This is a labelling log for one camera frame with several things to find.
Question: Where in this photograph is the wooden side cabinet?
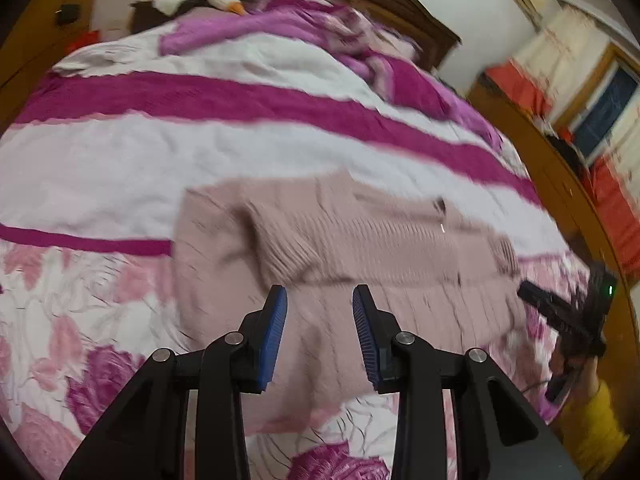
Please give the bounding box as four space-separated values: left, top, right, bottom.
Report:
467 75 638 411

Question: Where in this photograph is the floral striped bed sheet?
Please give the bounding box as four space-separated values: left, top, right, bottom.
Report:
0 37 596 480

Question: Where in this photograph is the orange and white curtain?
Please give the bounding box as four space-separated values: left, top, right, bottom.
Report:
487 6 608 127
589 125 640 278

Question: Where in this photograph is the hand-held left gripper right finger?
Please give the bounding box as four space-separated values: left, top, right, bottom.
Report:
352 284 583 480

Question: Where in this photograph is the crumpled pink purple quilt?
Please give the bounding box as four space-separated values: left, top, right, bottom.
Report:
160 0 501 146

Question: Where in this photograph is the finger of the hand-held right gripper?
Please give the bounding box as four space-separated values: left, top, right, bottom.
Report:
516 281 593 343

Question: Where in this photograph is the person's right forearm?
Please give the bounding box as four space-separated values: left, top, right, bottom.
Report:
552 357 632 480

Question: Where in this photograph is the window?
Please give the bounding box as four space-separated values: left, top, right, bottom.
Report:
570 57 640 160

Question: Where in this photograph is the dark cloth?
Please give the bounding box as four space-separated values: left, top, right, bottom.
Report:
545 130 593 171

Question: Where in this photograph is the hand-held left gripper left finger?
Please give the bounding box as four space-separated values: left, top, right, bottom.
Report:
59 285 289 480

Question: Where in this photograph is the pink knit cardigan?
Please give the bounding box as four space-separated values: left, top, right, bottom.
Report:
172 170 528 433

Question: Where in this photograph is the dark wooden headboard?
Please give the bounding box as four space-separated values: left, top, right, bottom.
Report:
197 0 461 73

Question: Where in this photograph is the dark wooden nightstand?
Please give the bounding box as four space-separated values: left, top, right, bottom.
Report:
129 0 193 36

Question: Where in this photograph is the wooden wardrobe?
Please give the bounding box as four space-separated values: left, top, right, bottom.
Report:
0 0 103 131

